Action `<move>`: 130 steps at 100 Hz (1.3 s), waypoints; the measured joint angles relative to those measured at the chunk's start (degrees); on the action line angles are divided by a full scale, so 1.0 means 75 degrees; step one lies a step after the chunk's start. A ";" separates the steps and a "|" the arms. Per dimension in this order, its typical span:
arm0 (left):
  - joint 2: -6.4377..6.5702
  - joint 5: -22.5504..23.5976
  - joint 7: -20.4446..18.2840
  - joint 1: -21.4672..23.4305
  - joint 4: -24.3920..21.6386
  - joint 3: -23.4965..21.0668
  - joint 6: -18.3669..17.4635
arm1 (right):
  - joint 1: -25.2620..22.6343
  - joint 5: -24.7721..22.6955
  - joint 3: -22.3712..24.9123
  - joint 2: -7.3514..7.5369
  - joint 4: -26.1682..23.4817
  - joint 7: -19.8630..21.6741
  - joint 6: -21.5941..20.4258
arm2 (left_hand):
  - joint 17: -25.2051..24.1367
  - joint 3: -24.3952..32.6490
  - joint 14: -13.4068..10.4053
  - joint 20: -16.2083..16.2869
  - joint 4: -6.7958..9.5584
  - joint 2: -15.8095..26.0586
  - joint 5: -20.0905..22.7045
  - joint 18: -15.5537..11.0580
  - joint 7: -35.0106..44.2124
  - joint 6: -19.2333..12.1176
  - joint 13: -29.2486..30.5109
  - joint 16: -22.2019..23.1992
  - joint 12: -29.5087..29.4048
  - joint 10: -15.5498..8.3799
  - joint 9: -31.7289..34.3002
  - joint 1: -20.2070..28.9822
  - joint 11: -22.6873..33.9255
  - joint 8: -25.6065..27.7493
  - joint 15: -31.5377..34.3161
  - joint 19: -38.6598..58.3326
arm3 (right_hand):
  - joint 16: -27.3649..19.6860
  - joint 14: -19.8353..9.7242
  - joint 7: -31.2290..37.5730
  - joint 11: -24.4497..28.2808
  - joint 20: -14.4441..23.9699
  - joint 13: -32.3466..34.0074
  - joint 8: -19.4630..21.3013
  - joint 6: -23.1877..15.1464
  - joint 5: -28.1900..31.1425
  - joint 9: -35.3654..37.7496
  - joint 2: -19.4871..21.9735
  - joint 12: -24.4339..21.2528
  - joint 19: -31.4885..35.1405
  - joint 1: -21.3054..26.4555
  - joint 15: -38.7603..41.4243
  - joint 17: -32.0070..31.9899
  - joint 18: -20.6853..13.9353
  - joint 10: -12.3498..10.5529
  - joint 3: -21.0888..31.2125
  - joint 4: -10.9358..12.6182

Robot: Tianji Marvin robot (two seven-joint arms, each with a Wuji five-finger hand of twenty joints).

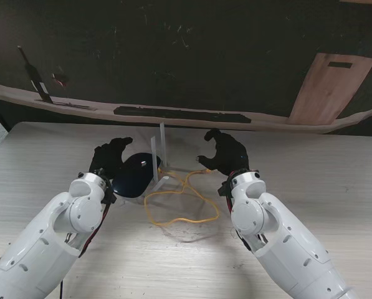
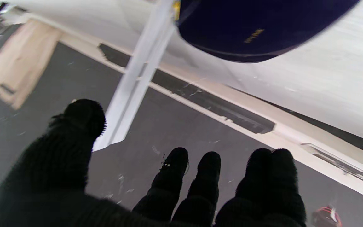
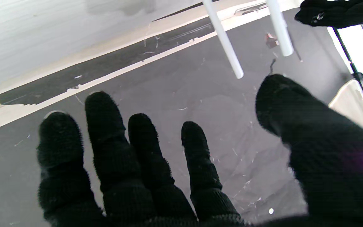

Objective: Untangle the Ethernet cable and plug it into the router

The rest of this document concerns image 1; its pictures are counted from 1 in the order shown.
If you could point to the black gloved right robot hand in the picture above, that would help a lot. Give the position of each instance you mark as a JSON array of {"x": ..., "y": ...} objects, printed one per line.
[{"x": 227, "y": 154}]

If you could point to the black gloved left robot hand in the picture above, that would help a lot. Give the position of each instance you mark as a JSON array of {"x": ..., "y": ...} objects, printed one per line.
[{"x": 109, "y": 157}]

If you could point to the dark router with white antennas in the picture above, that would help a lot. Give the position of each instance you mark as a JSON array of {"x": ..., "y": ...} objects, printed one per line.
[{"x": 132, "y": 177}]

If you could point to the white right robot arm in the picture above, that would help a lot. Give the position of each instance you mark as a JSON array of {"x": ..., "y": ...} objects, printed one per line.
[{"x": 279, "y": 240}]

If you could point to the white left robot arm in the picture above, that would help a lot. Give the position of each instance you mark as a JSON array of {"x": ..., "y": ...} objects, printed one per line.
[{"x": 48, "y": 240}]

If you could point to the flat grey metal strip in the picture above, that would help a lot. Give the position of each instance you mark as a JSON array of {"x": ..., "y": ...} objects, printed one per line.
[{"x": 67, "y": 105}]

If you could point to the small dark red object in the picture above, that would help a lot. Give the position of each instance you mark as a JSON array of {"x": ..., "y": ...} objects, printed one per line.
[{"x": 60, "y": 79}]

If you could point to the black stick tool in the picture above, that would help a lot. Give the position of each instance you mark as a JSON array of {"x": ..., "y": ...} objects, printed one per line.
[{"x": 34, "y": 74}]

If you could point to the light wooden board with slot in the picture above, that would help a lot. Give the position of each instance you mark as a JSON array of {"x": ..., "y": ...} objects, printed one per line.
[{"x": 332, "y": 90}]

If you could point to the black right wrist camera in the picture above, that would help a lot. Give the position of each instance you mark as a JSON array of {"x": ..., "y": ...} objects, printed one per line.
[{"x": 223, "y": 190}]

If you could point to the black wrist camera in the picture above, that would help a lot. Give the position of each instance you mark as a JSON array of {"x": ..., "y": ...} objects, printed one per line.
[
  {"x": 223, "y": 190},
  {"x": 111, "y": 196}
]

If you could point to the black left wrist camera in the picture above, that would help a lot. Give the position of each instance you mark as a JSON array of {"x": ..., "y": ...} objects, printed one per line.
[{"x": 111, "y": 196}]

